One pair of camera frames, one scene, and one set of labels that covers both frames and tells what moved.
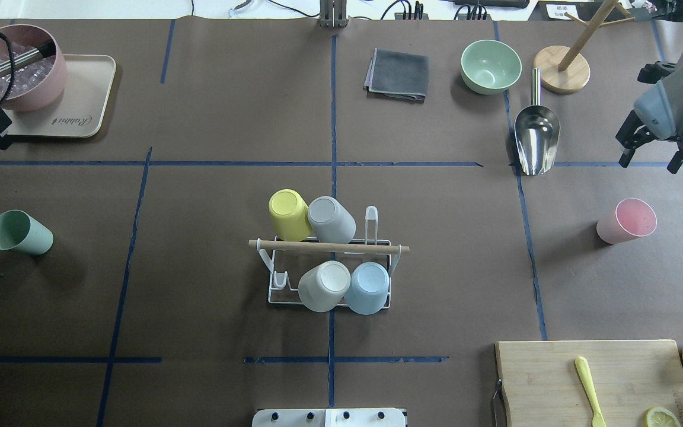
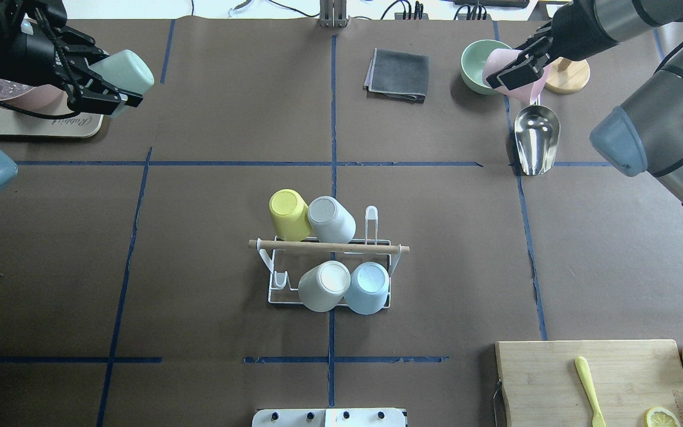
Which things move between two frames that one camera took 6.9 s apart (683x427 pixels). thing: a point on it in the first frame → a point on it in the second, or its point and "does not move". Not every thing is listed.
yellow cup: [290, 216] does not move
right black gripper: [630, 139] → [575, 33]
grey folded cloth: [397, 74] does not move
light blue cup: [369, 289] does not move
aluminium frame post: [333, 13] does not move
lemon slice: [657, 417] does not move
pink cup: [633, 218] → [499, 58]
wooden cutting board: [628, 379] does not move
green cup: [16, 229] → [126, 72]
